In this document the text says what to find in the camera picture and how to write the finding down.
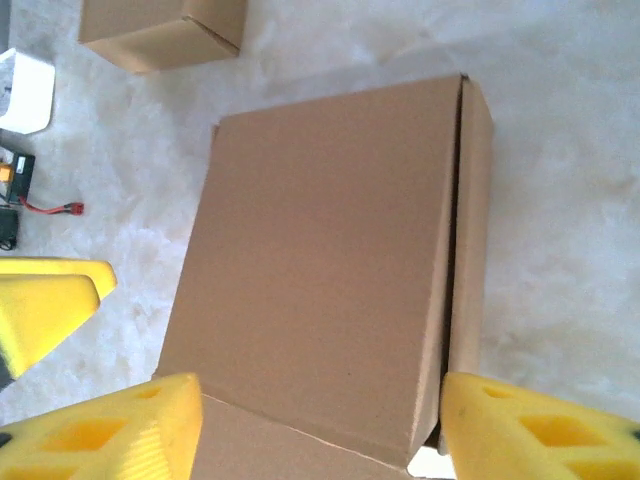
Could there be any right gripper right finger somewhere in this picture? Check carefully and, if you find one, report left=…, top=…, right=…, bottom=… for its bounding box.
left=439, top=372, right=640, bottom=480

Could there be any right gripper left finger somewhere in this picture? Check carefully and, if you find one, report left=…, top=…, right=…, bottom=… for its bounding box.
left=0, top=372, right=204, bottom=480

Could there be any brown cardboard box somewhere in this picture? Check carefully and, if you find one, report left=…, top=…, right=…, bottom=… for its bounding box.
left=77, top=0, right=249, bottom=75
left=152, top=73, right=496, bottom=480

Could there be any black case with orange bits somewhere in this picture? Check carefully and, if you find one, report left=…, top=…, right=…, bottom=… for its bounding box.
left=0, top=152, right=37, bottom=204

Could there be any red connector cable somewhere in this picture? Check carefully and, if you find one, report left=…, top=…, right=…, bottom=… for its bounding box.
left=19, top=195, right=85, bottom=217

